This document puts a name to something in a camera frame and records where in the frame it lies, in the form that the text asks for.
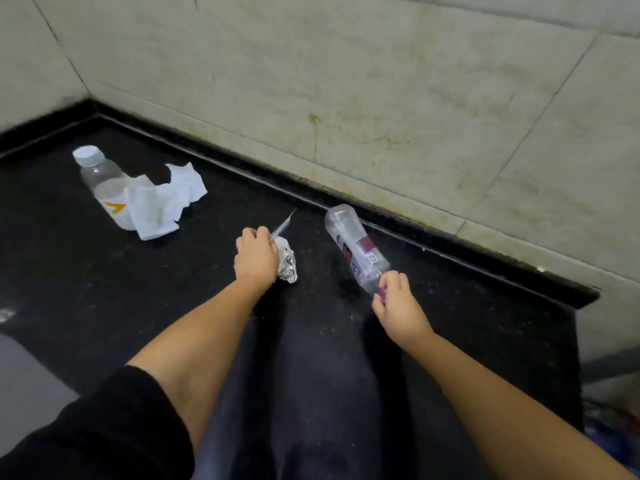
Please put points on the person's left forearm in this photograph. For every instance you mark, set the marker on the person's left forearm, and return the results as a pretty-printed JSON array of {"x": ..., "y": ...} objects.
[{"x": 200, "y": 354}]

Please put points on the person's right forearm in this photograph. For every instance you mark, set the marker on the person's right forearm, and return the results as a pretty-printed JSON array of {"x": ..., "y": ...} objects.
[{"x": 510, "y": 419}]

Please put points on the foil ball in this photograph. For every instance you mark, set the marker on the foil ball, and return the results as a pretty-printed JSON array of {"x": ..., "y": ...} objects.
[{"x": 287, "y": 262}]

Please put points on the grey metal bar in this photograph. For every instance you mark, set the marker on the grey metal bar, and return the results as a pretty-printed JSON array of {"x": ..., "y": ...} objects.
[{"x": 612, "y": 364}]

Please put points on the person's left hand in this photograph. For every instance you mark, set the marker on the person's left hand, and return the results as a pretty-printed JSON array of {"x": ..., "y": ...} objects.
[{"x": 256, "y": 257}]

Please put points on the person's black left sleeve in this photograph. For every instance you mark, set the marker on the person's black left sleeve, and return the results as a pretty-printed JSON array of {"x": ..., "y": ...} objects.
[{"x": 100, "y": 429}]

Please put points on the clear bottle purple label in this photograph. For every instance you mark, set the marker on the clear bottle purple label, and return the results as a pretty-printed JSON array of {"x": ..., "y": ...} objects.
[{"x": 357, "y": 249}]

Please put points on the bottle with orange mark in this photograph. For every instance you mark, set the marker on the bottle with orange mark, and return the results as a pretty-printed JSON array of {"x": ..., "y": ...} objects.
[{"x": 102, "y": 182}]

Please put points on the person's right hand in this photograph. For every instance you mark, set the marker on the person's right hand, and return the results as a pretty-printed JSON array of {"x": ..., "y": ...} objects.
[{"x": 402, "y": 317}]

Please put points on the white tissue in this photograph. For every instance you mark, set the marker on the white tissue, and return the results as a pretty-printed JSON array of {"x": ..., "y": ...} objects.
[{"x": 160, "y": 204}]

